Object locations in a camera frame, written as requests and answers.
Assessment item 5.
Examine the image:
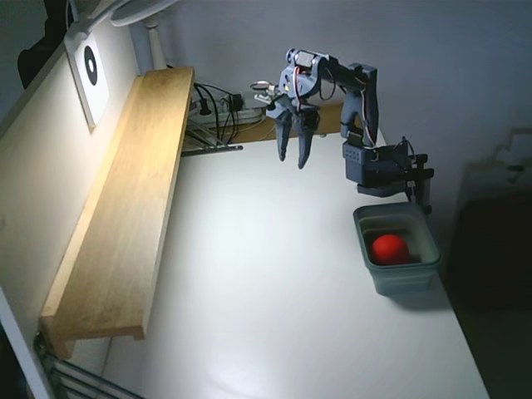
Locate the blue-grey gripper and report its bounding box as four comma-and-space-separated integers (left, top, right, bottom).
266, 94, 321, 170

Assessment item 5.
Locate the red ball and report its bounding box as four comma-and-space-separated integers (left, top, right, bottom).
371, 234, 410, 266

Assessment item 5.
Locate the grey plastic container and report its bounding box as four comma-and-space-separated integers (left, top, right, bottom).
352, 202, 442, 297

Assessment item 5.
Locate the wooden back board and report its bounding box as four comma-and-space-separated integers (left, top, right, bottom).
234, 103, 354, 145

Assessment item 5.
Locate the white power strip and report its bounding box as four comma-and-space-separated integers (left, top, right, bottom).
189, 93, 269, 126

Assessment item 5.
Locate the black table clamp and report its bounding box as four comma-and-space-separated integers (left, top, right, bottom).
405, 152, 436, 215

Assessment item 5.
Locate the white desk lamp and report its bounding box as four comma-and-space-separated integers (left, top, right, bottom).
110, 0, 180, 71

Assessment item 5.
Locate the long wooden shelf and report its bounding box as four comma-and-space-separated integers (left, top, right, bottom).
39, 66, 196, 361

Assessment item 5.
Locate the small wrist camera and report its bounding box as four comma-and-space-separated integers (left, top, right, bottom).
250, 79, 278, 107

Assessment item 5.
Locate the power strip with cables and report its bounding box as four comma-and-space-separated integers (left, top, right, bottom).
194, 82, 243, 145

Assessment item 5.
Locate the dark metal shelf bracket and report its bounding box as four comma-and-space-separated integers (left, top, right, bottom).
32, 332, 145, 399
180, 144, 244, 158

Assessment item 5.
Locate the white card with black ring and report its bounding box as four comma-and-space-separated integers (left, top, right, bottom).
64, 31, 111, 134

